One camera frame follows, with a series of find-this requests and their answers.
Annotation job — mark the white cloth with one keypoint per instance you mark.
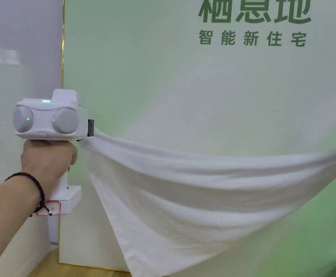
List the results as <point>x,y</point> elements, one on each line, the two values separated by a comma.
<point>191,190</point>

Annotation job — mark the person's left hand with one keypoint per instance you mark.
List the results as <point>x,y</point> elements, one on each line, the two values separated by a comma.
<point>48,161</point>

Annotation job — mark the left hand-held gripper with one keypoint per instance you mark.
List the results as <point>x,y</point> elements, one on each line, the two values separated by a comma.
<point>49,119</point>

